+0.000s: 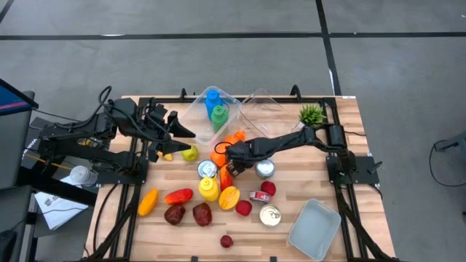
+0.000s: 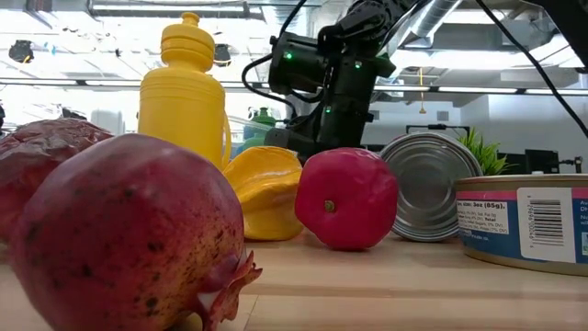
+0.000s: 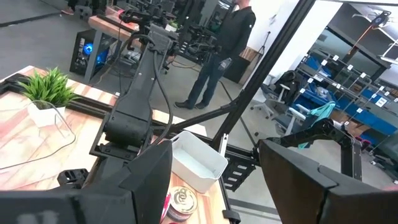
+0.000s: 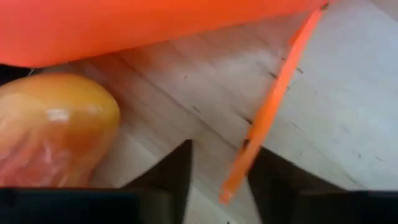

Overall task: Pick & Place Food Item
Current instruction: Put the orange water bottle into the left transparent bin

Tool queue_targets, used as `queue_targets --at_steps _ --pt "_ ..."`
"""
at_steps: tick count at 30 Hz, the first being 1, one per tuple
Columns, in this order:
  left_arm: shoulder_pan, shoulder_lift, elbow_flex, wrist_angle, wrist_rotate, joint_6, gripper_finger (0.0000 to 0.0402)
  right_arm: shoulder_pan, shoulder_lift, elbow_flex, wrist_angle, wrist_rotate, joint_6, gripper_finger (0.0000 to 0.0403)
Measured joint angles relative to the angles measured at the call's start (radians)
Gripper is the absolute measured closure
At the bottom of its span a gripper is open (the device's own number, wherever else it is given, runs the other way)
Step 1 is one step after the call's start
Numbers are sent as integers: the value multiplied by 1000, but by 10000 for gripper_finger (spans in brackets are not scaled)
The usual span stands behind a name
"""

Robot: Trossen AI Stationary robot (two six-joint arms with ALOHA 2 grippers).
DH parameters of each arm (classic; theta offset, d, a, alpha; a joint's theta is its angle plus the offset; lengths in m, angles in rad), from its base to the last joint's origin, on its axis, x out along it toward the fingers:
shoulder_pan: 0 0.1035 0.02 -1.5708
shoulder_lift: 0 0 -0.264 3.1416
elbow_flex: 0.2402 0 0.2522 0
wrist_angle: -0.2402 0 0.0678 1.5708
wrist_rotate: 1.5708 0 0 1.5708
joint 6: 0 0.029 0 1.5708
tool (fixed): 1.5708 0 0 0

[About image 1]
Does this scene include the green plastic bottle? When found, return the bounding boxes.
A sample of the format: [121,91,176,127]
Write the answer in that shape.
[210,104,229,134]

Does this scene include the orange-yellow toy mango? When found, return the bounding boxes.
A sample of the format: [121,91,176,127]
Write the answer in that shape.
[137,188,160,217]

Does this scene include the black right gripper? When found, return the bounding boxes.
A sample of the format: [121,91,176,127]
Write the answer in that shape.
[225,140,258,178]

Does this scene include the white paper sheet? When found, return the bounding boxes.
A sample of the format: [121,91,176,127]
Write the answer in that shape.
[34,175,90,231]

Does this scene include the small green potted plant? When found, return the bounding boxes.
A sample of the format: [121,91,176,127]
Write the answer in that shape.
[298,103,328,129]

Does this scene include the red toy apple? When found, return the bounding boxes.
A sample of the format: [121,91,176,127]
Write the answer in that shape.
[234,199,253,217]
[260,180,277,197]

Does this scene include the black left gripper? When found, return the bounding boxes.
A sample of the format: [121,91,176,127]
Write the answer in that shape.
[140,103,197,163]

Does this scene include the blue computer screen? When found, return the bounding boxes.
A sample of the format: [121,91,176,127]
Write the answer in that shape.
[0,78,39,117]

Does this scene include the dark red toy fruit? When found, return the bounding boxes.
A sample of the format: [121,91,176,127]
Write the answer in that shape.
[163,205,186,226]
[192,202,213,228]

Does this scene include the green toy apple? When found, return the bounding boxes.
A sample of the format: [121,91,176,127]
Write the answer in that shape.
[181,144,200,163]

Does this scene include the shallow clear plastic bin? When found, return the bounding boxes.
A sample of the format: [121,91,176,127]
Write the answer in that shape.
[240,88,300,141]

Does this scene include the deep clear plastic bin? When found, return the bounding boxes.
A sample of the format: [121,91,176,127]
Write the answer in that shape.
[179,85,243,146]

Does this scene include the black aluminium table frame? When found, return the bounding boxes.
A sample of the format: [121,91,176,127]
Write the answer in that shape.
[85,84,400,262]

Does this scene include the orange plastic bottle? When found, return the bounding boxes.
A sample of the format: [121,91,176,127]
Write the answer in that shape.
[210,130,247,169]

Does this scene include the clear plastic water bottle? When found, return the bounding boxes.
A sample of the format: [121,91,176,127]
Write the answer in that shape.
[68,164,99,186]

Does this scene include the black stand with white lettering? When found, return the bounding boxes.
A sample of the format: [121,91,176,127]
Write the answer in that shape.
[17,116,99,207]

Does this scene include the red tin can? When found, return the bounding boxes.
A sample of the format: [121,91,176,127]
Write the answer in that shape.
[248,190,272,204]

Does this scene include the red and yellow toy mango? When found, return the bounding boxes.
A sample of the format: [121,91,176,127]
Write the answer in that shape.
[219,164,234,193]

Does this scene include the silver tin can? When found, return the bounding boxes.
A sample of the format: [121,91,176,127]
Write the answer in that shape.
[197,159,218,179]
[255,158,277,179]

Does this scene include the yellow toy starfruit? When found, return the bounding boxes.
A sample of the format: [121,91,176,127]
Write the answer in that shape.
[218,185,240,211]

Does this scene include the grey rectangular tray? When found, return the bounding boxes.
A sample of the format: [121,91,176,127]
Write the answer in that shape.
[287,198,342,262]

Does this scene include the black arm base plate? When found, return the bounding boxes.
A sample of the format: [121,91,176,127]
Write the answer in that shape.
[96,159,150,186]
[326,155,380,186]

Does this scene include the black floor cable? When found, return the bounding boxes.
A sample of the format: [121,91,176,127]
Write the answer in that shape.
[428,139,466,188]

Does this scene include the red elongated toy fruit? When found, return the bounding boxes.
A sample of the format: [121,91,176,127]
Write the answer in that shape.
[163,188,194,206]

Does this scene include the yellow plastic bottle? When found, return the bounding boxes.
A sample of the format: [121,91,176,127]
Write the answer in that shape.
[198,176,220,203]

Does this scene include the gold-lidded tin can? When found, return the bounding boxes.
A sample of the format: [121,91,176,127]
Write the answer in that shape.
[258,204,283,228]

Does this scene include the blue plastic bottle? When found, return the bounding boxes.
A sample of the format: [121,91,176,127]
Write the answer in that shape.
[205,90,224,119]

